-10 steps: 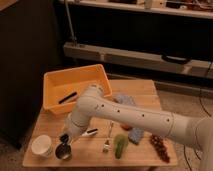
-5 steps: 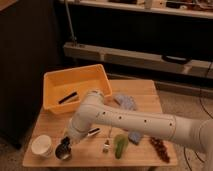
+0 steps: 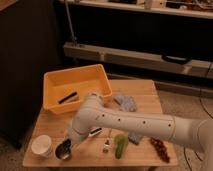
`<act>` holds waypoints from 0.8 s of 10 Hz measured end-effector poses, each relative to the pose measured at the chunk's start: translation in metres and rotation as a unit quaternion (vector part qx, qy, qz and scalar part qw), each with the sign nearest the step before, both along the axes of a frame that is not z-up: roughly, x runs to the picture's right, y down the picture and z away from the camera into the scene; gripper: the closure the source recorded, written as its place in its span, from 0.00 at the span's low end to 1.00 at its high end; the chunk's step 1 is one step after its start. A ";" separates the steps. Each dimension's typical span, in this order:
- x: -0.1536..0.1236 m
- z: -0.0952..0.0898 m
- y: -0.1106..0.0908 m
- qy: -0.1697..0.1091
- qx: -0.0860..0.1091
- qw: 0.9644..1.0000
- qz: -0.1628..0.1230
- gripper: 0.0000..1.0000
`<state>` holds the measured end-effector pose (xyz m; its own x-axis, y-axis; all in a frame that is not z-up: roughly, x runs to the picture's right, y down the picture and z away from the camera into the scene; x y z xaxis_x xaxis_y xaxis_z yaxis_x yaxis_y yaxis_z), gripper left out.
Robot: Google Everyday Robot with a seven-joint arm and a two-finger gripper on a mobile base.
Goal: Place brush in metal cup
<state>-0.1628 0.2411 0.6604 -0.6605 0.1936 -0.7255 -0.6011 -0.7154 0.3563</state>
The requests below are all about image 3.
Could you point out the white dish brush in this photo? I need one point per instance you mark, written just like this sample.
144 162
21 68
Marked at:
92 133

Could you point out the wooden table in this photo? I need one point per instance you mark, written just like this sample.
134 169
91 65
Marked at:
89 153

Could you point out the white stacked bowls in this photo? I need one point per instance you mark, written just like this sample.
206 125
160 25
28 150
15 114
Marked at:
42 145

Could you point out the metal fork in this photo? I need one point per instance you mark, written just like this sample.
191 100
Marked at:
107 142

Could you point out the grey shelf beam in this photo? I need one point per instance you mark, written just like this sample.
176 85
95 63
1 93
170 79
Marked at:
137 59

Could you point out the dark red grapes bunch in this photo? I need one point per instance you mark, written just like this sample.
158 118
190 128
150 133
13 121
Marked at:
160 149

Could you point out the blue white cloth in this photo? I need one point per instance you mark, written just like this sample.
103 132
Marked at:
125 102

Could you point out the metal cup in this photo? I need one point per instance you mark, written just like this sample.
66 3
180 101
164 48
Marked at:
62 152

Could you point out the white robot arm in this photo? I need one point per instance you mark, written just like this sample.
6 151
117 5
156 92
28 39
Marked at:
196 134

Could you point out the yellow plastic bin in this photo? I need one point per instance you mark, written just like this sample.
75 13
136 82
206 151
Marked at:
82 80

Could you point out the blue sponge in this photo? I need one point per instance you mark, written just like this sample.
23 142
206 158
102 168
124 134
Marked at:
135 138

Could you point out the green plush toy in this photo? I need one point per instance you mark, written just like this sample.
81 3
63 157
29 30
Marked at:
120 142

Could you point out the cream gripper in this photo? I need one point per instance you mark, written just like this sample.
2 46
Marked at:
68 144

